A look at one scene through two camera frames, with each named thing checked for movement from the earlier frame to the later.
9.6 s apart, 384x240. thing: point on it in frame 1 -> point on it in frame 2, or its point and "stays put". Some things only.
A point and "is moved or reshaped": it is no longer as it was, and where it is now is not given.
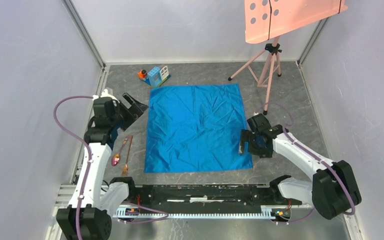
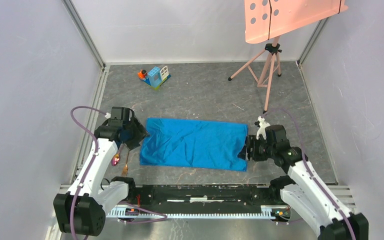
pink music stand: x=265 y=19 stays put
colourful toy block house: x=155 y=77 stays put
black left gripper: x=134 y=103 -> x=141 y=133
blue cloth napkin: x=195 y=128 is moved or reshaped
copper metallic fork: x=125 y=170 stays put
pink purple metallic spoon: x=116 y=157 stays put
